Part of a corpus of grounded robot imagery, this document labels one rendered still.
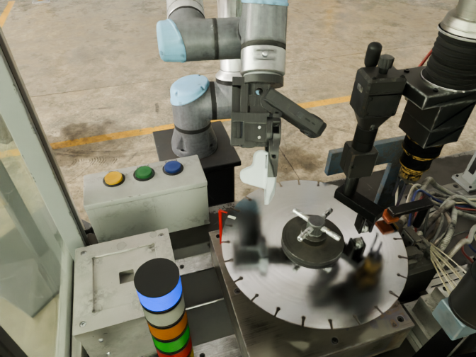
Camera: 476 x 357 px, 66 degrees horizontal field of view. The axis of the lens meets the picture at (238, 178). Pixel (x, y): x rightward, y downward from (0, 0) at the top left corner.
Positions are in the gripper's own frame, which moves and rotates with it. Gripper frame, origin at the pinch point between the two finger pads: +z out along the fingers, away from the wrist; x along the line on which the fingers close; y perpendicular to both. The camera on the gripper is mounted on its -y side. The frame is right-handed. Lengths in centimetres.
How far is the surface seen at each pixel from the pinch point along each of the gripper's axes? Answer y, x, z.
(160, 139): 32, -63, -12
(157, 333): 14.4, 23.1, 12.8
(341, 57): -96, -299, -104
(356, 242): -16.1, -2.8, 8.2
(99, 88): 121, -250, -59
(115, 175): 34.2, -24.1, -1.4
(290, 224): -4.4, -4.9, 5.7
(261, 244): 1.1, -2.5, 8.9
